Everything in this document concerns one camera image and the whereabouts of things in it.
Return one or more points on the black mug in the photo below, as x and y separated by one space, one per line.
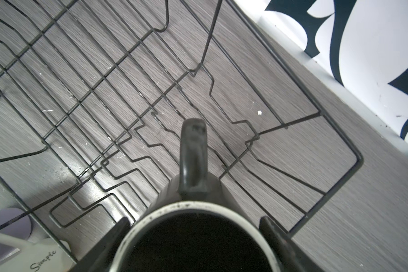
195 224

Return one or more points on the black wire dish rack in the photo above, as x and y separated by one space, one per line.
93 95

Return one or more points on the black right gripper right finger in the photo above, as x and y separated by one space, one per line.
289 255

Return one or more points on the cream white cup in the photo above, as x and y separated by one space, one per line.
43 256

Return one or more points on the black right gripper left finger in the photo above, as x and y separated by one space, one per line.
99 258

